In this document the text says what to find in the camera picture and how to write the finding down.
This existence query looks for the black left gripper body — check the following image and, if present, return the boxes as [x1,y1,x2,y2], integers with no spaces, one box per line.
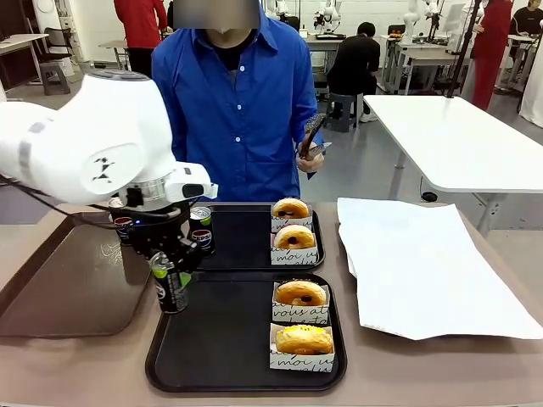
[126,206,192,258]

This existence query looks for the black Pepsi can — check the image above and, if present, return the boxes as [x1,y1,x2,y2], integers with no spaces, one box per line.
[188,206,216,259]
[150,252,191,315]
[109,198,137,247]

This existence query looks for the metal serving tongs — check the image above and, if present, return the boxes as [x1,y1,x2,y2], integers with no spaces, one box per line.
[296,113,334,161]

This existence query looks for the person's left forearm blue sleeve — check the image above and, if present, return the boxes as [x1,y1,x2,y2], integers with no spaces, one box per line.
[294,80,326,148]

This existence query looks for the person's left hand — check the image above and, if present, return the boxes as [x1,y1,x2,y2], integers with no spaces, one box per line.
[296,142,326,174]

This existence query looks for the small black plastic tray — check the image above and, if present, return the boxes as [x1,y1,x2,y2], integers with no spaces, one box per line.
[186,203,327,272]

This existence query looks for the large black plastic tray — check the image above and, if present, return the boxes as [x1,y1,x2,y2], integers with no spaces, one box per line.
[144,270,348,393]

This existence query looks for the brown plastic tray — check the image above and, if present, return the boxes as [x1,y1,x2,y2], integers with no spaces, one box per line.
[0,206,167,339]

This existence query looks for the glazed donut dark centre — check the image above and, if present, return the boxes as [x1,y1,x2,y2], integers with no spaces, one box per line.
[273,223,317,250]

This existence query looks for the glazed donut in paper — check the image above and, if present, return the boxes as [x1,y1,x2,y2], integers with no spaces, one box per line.
[270,231,319,266]

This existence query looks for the person in blue shirt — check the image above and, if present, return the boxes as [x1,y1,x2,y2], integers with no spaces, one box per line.
[151,16,326,203]

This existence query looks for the grey step stool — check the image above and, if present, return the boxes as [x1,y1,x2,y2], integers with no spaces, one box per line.
[39,62,72,97]

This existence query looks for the grey desk with leg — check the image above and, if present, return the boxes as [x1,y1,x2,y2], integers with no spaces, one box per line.
[98,40,131,72]

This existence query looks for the person in red top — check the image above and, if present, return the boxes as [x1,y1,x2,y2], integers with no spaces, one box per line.
[113,0,169,80]

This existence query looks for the grey plastic stool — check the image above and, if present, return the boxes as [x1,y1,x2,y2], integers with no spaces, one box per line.
[326,92,366,133]

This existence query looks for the black office chair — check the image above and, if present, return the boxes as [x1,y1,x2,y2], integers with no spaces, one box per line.
[31,27,76,64]

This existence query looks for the light wooden desk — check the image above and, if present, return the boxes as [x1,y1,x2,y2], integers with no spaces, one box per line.
[0,32,50,86]

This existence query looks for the white paper sheet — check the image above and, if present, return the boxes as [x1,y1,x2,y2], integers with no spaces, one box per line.
[337,197,543,342]

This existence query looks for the seated person in black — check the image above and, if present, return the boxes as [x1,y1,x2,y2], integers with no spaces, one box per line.
[326,21,382,124]

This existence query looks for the white table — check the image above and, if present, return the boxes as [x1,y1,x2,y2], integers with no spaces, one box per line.
[363,93,543,238]

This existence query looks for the white lab desk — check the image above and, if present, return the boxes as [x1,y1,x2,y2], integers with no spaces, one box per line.
[379,33,472,97]

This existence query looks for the black stand pole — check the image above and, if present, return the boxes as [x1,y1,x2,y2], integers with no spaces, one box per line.
[443,0,487,99]

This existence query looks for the person in red apron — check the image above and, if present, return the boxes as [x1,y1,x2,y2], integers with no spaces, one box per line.
[460,0,514,112]

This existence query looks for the white hanging cloth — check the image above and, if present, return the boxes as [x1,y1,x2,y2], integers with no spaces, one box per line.
[519,50,543,128]

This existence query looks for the person in black sweater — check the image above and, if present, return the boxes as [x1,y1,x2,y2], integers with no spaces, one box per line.
[508,0,543,60]

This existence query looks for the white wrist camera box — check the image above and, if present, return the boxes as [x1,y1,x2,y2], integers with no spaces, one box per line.
[163,163,220,203]

